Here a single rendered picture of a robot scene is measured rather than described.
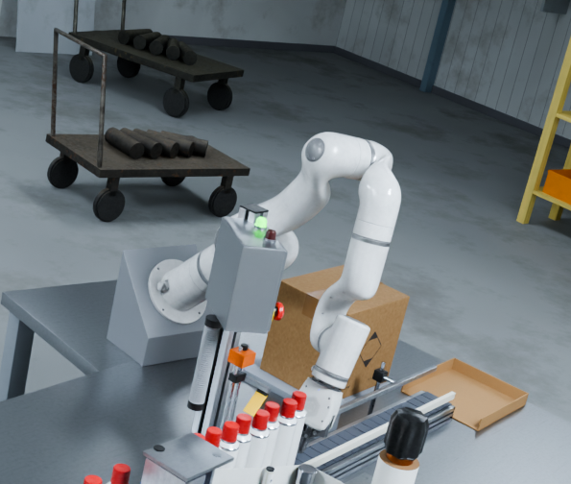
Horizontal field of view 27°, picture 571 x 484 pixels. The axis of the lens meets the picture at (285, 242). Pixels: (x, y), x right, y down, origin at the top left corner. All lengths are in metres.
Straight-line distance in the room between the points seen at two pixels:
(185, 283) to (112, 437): 0.52
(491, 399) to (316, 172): 1.12
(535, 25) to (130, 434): 9.63
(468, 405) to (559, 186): 5.24
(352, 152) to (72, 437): 0.94
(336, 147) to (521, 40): 9.53
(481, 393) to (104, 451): 1.27
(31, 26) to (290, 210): 7.90
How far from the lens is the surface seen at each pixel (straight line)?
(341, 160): 2.79
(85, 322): 3.50
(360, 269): 2.73
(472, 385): 3.68
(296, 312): 3.26
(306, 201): 2.90
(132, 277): 3.30
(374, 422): 3.18
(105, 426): 2.97
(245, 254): 2.40
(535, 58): 12.16
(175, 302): 3.30
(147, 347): 3.27
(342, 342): 2.76
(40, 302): 3.58
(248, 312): 2.45
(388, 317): 3.34
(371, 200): 2.72
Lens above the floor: 2.26
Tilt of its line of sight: 19 degrees down
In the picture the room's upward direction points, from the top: 13 degrees clockwise
